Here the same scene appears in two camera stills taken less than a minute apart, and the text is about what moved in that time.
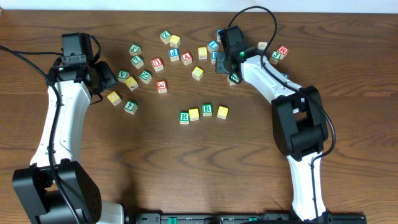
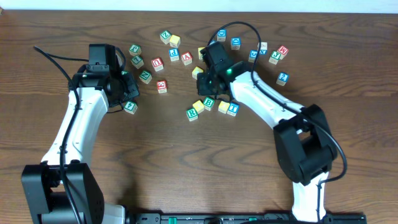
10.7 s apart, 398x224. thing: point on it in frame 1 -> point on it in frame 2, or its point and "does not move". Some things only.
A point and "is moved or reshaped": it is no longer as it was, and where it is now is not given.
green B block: (207, 109) -> (208, 103)
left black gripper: (106, 76) -> (131, 88)
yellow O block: (194, 114) -> (198, 106)
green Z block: (165, 36) does not move
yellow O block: (222, 112) is moved or reshaped
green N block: (145, 76) does not move
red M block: (283, 51) does not move
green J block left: (135, 50) does not move
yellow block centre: (197, 73) does not move
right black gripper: (219, 66) -> (202, 88)
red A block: (186, 58) does not move
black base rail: (242, 218) does not move
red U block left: (157, 64) does not move
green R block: (184, 117) -> (192, 114)
